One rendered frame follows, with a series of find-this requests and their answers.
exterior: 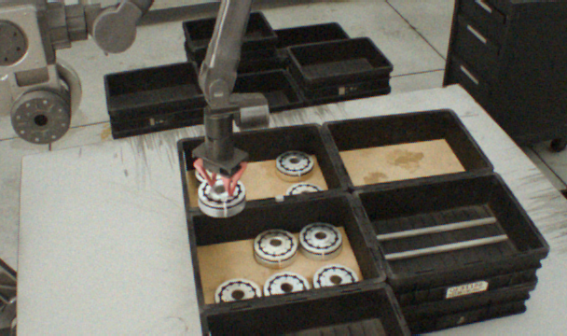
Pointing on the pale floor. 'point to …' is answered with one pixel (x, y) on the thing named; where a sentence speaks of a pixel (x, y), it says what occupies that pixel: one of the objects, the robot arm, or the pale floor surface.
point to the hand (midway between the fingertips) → (221, 187)
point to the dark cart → (520, 65)
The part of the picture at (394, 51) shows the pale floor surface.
